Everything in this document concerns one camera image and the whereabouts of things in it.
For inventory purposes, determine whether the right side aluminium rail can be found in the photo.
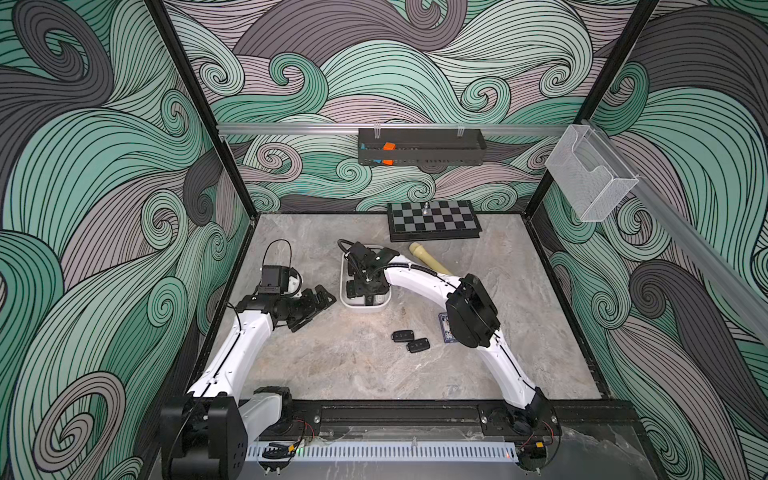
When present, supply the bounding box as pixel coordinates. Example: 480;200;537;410
581;120;767;343

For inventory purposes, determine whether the clear acrylic wall holder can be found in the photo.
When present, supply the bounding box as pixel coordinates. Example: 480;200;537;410
545;124;638;223

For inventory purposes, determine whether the black three-button key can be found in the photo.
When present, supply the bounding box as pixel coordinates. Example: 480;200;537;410
391;330;415;343
406;338;431;354

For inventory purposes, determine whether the cream yellow flashlight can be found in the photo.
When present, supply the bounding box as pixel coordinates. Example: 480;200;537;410
409;242;451;275

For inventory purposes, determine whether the horizontal aluminium rail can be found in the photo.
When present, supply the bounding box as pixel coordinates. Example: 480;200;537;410
217;122;568;138

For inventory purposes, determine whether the blue playing cards box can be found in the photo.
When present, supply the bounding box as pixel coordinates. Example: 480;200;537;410
438;312;456;344

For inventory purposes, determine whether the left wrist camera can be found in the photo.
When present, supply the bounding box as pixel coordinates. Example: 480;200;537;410
256;265;302;296

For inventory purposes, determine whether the white plastic storage box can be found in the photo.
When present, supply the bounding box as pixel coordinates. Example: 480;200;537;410
339;258;392;313

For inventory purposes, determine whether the black wall tray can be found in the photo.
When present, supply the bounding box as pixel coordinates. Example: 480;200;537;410
357;127;488;169

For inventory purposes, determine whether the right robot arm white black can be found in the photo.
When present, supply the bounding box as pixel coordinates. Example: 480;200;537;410
343;248;552;436

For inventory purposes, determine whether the white perforated cable duct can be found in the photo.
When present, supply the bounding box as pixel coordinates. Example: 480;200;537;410
245;441;520;464

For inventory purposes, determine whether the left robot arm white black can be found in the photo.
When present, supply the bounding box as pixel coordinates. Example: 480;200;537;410
160;285;337;479

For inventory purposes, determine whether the black silver chessboard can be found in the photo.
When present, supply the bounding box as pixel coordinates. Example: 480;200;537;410
387;200;482;242

